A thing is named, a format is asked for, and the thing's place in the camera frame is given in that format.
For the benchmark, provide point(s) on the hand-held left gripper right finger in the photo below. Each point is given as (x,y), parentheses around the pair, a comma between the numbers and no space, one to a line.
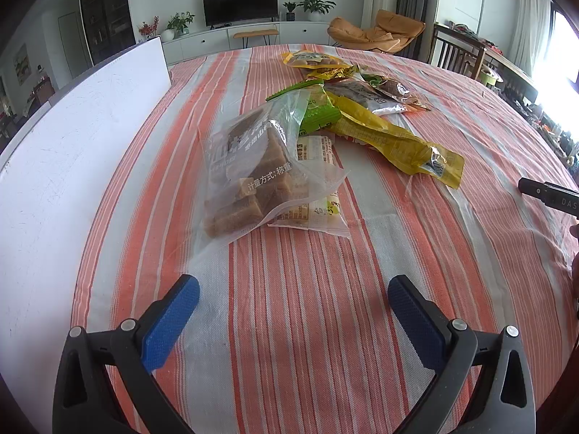
(418,325)

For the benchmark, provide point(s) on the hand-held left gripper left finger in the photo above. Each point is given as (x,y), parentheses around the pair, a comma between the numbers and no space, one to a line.
(169,325)

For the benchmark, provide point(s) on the cluttered dining table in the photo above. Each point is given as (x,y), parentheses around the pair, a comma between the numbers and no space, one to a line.
(533,95)

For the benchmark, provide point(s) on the green potted plant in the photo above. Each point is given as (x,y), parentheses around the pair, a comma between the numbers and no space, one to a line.
(181,22)

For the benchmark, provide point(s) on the orange striped tablecloth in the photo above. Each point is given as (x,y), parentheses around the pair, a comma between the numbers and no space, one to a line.
(316,303)

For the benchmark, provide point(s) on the small potted plant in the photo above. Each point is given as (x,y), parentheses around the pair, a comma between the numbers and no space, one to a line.
(290,9)

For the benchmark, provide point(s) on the silver brown snack packet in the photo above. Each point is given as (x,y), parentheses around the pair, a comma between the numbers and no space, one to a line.
(357,92)

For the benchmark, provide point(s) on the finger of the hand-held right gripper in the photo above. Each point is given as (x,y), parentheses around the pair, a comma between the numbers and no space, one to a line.
(554,196)

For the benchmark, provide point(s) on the dark display cabinet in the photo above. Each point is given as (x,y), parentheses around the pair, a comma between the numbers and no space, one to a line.
(106,9)

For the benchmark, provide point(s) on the round white vase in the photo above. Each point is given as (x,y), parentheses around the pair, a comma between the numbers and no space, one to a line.
(168,35)

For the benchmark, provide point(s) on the clear bag of brown cubes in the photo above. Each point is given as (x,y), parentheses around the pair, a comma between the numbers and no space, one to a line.
(253,176)

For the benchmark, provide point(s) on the wooden stool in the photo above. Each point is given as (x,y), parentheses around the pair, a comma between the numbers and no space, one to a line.
(255,33)

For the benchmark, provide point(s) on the orange lounge chair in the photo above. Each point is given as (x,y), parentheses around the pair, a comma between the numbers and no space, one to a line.
(384,31)

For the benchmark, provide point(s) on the green snack packet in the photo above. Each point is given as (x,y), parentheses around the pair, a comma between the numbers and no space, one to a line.
(319,115)

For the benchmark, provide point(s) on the dark wooden chair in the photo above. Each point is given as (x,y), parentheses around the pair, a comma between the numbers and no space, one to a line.
(452,52)

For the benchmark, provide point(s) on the black television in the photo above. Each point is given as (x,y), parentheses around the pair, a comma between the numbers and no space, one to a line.
(239,4)

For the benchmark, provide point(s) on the long yellow snack packet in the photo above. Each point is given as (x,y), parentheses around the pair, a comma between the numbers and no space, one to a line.
(393,140)

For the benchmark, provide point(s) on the yellow snack bag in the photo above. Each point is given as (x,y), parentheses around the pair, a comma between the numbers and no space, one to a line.
(307,58)

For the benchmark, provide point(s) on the person's right hand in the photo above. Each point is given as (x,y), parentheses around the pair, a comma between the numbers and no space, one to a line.
(576,271)

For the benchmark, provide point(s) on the orange bag of candied walnuts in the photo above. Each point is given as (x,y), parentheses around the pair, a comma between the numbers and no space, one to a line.
(398,90)

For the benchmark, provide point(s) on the red flower plant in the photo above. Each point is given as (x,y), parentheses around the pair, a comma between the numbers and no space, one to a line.
(148,27)

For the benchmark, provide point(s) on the large leafy potted plant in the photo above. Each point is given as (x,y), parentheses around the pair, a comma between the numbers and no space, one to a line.
(316,5)

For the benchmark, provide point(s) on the white television cabinet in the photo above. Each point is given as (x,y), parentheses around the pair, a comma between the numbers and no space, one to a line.
(203,43)

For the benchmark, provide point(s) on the gold snack packet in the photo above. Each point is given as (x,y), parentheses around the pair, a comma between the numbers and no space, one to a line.
(332,73)

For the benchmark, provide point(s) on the white board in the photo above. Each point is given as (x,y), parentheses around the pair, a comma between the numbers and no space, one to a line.
(68,167)

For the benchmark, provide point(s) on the white snack packet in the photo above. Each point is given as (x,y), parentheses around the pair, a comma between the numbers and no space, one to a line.
(316,217)

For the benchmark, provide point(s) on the framed wall painting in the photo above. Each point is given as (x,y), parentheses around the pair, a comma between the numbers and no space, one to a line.
(22,63)

